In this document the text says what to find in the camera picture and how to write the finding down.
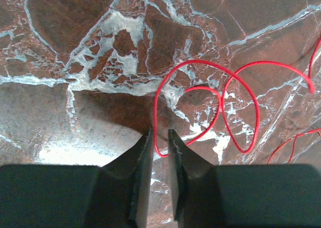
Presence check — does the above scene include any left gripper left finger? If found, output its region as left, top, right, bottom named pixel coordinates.
left=1, top=130, right=153, bottom=227

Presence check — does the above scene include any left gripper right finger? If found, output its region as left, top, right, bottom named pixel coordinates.
left=168, top=129, right=320, bottom=227

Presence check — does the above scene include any thin red wire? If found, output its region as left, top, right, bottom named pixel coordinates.
left=153, top=37, right=321, bottom=165

